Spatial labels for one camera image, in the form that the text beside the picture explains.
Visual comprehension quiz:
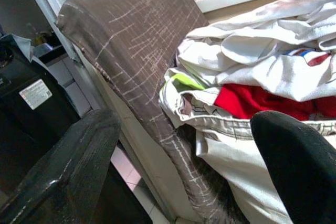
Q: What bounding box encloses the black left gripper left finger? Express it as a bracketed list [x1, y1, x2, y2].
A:
[0, 108, 122, 224]

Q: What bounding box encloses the small yellow item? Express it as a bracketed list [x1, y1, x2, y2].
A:
[33, 31, 50, 46]

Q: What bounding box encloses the dark grey glossy washing machine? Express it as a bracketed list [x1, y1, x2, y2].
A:
[0, 34, 153, 224]

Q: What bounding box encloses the brown crosshatch sofa cushion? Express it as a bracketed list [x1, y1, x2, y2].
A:
[56, 0, 245, 224]

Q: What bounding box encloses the cream sofa frame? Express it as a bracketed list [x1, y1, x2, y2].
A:
[89, 58, 205, 224]

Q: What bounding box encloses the red garment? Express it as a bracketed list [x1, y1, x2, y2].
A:
[214, 83, 336, 121]

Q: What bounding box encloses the white printed garment with green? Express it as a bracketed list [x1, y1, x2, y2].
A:
[158, 66, 336, 135]

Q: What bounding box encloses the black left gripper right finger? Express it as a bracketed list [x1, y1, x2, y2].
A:
[250, 110, 336, 224]

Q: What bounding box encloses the cream cloth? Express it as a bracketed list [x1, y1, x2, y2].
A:
[195, 121, 295, 224]

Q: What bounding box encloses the white warning label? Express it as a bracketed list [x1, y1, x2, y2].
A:
[18, 78, 53, 110]

